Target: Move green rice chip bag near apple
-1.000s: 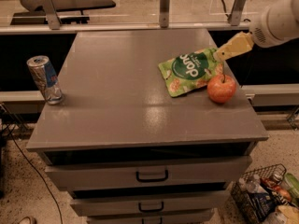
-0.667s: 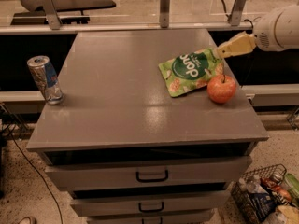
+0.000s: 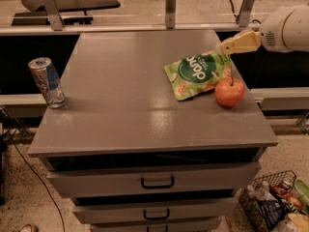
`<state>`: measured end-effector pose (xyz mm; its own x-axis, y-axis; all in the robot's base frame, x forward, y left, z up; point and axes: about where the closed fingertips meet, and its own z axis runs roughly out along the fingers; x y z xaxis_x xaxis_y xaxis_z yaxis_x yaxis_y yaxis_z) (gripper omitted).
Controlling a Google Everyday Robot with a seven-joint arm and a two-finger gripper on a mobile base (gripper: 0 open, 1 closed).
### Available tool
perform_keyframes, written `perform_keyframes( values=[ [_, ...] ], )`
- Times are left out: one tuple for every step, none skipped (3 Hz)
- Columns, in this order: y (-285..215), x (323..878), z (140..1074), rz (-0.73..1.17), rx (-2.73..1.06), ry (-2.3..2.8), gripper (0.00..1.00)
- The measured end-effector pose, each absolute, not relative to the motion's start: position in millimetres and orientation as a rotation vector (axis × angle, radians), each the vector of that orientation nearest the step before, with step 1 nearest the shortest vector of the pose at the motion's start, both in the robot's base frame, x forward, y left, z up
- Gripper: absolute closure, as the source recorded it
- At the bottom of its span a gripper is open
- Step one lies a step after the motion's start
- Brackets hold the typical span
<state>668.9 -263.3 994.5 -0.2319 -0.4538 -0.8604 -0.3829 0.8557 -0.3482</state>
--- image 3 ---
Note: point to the green bottle in basket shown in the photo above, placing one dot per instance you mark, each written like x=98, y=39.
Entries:
x=301, y=191

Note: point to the middle grey drawer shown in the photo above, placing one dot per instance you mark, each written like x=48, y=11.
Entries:
x=155, y=211

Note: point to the grey drawer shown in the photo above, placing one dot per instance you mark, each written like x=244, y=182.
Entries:
x=155, y=211
x=195, y=225
x=149, y=180

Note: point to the right metal bracket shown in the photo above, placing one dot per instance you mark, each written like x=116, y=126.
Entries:
x=245, y=13

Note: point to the metal bracket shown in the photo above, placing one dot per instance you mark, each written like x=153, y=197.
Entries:
x=245, y=13
x=170, y=13
x=54, y=18

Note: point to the middle metal bracket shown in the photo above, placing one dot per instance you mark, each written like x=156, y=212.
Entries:
x=170, y=13

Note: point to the bottom grey drawer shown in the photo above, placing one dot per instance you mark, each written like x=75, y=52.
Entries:
x=195, y=225

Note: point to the red apple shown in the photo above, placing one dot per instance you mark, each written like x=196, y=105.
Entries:
x=229, y=91

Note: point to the left metal bracket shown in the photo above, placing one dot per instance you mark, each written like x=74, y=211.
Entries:
x=54, y=18

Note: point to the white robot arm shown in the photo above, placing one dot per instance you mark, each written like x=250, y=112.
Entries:
x=285, y=30

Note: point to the red snack packet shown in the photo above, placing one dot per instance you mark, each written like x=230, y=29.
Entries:
x=285, y=194

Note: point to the top grey drawer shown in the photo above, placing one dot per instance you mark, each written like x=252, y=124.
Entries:
x=149, y=180

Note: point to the clear plastic water bottle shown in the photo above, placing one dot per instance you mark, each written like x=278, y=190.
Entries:
x=262, y=196

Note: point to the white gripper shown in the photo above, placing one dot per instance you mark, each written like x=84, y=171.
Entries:
x=274, y=33

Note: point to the green rice chip bag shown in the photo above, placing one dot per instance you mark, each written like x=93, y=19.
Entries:
x=198, y=74

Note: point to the silver blue energy drink can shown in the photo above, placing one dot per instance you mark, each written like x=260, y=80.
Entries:
x=48, y=81

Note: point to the black wire basket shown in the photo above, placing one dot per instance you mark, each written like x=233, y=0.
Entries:
x=265, y=220

